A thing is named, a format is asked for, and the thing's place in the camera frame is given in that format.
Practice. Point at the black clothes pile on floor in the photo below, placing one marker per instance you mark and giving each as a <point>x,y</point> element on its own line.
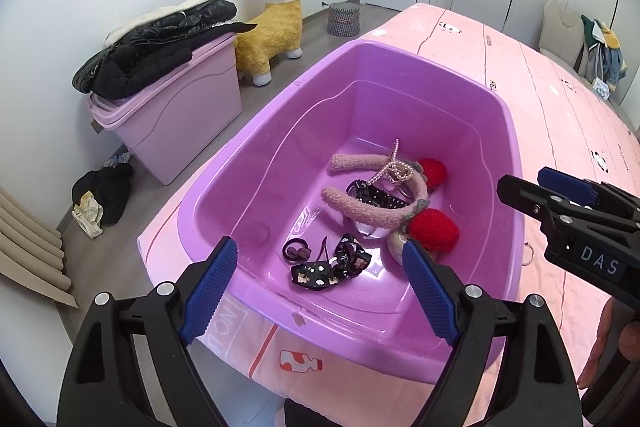
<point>100,198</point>

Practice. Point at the clothes pile on chair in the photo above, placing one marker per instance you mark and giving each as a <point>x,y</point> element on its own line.
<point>603,64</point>

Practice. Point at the pink strawberry plush hairband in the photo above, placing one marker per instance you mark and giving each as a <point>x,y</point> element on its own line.
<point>428,226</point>

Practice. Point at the pink bed sheet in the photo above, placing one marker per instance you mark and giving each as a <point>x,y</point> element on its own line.
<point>559,123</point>

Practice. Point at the black luck lanyard keyring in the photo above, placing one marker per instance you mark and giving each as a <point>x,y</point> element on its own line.
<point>348,260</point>

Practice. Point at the white folded garment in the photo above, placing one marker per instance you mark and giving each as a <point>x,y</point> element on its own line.
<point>116,34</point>

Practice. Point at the beige ribbed panel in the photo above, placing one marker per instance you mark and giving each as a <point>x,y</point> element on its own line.
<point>31,254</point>

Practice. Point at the beige chair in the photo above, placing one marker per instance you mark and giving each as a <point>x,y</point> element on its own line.
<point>562,37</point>

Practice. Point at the patterned round basket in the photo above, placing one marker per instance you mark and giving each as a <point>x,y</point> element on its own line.
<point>343,19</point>

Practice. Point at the black digital watch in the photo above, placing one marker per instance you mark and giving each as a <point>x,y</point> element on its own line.
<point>374,196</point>

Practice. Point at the gold pearl claw clip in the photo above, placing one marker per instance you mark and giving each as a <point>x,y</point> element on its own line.
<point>394,170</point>

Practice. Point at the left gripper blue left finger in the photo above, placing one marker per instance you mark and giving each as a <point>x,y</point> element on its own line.
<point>201,287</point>

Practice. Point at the black puffer jacket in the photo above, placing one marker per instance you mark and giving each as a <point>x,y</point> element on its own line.
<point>152,50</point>

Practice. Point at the beige plush ball keychain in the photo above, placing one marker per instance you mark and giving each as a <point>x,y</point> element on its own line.
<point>395,243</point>

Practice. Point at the yellow white alpaca plush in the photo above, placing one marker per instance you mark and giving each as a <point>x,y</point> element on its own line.
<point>277,30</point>

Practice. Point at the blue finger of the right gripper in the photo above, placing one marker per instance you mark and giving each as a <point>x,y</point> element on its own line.
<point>525,197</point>
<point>575,190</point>

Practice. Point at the pink storage box with lid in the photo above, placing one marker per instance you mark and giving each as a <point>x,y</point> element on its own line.
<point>166,125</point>

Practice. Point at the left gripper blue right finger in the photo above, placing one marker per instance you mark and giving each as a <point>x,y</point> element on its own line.
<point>436,287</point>

